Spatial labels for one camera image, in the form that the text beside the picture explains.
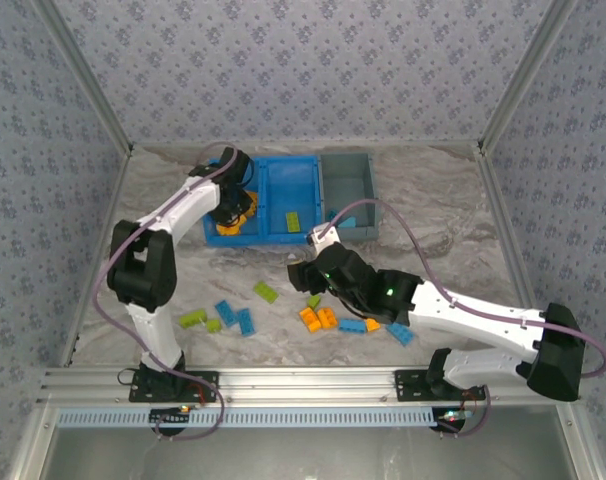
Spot blue two-compartment plastic bin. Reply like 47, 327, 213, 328
203, 154, 324, 247

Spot grey plastic bin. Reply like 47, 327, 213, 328
318, 152, 384, 242

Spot small control board with LED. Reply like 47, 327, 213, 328
435, 407, 472, 434
149, 404, 192, 427

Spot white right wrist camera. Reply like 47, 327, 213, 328
306, 223, 340, 249

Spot aluminium back rail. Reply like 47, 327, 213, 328
130, 139, 484, 150

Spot wide aluminium mounting rail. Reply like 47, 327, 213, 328
35, 366, 582, 407

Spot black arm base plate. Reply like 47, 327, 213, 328
392, 369, 487, 404
128, 370, 220, 404

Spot aluminium side rail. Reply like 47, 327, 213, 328
475, 147, 534, 311
57, 147, 134, 369

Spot light blue slotted cable duct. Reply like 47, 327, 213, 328
57, 406, 440, 429

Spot aluminium corner post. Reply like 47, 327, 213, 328
32, 0, 135, 157
477, 0, 582, 156

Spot aluminium frame leg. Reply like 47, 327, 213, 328
7, 404, 59, 480
555, 403, 606, 480

